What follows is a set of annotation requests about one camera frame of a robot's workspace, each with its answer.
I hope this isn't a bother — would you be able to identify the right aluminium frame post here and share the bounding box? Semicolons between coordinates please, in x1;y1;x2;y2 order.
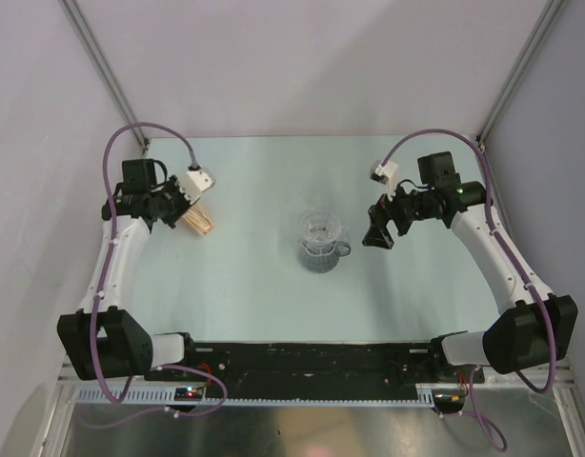
475;0;569;147

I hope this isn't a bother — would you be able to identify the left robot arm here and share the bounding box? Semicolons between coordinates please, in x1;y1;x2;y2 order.
57;159;213;381

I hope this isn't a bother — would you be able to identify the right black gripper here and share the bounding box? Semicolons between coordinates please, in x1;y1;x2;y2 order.
363;176;434;249

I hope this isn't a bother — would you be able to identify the white slotted cable duct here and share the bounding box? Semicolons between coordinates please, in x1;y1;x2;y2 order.
73;386;434;407

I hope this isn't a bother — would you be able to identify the glass coffee server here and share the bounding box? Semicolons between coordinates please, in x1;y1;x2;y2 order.
297;241;352;274

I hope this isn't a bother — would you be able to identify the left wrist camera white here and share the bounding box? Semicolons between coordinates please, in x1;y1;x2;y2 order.
178;168;215;206

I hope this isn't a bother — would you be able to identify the clear glass dripper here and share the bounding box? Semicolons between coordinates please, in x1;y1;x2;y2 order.
298;208;349;255

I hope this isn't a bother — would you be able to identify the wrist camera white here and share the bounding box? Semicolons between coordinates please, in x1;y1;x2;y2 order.
370;161;402;201
178;168;215;206

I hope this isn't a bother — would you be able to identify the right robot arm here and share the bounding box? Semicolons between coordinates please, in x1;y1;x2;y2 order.
362;152;578;382

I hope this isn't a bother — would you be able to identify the left aluminium frame post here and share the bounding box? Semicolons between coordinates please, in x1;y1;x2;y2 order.
58;0;149;147

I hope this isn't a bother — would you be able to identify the aluminium frame post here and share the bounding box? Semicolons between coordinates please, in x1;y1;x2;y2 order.
475;0;569;147
58;0;149;147

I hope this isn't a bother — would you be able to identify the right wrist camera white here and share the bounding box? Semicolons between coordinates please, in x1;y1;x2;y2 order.
370;161;402;201

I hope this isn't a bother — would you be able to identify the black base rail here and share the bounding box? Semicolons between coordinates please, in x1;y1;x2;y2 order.
144;338;487;400

